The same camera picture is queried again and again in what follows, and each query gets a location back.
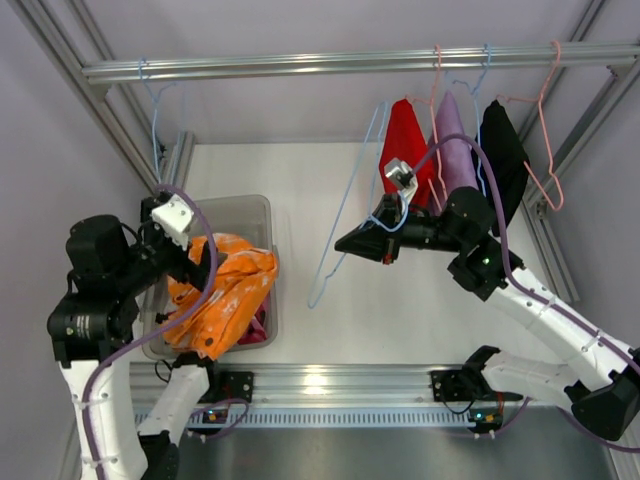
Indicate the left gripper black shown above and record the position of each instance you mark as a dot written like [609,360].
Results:
[179,262]

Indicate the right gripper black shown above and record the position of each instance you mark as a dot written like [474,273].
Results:
[392,234]

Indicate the orange white trousers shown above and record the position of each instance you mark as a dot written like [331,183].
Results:
[242,283]

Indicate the pink camouflage trousers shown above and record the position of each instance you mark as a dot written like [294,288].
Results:
[261,327]

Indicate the light blue wire hanger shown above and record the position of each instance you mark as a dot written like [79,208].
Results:
[164,168]

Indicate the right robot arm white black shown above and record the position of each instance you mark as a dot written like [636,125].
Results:
[596,380]

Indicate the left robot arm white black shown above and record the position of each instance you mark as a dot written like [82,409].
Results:
[91,333]

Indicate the pink hanger under red trousers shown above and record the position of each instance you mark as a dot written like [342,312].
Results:
[434,125]

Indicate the red trousers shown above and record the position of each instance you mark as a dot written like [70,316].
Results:
[405,141]

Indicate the lilac trousers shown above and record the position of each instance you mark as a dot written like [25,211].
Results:
[453,161]

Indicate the blue hanger under lilac trousers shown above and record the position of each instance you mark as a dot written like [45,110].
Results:
[473,92]

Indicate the clear plastic bin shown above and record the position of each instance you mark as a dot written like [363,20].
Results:
[248,216]

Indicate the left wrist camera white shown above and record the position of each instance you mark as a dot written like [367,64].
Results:
[174,217]

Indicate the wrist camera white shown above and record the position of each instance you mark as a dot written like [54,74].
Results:
[401,176]
[174,217]

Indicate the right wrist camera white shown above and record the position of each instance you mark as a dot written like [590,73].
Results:
[401,176]

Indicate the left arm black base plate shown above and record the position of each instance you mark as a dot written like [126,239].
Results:
[226,385]

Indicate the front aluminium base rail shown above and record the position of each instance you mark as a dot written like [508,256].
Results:
[387,385]

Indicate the grey slotted cable duct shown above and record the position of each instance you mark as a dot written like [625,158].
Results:
[421,417]

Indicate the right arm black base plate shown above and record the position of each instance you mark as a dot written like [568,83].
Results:
[460,385]

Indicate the right aluminium frame post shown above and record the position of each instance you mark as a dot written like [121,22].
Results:
[580,103]

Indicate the aluminium frame post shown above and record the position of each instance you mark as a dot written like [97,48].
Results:
[580,103]
[116,111]

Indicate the left aluminium frame post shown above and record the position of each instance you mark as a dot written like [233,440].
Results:
[116,111]

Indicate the aluminium hanging rail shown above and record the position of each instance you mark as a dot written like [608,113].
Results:
[498,57]

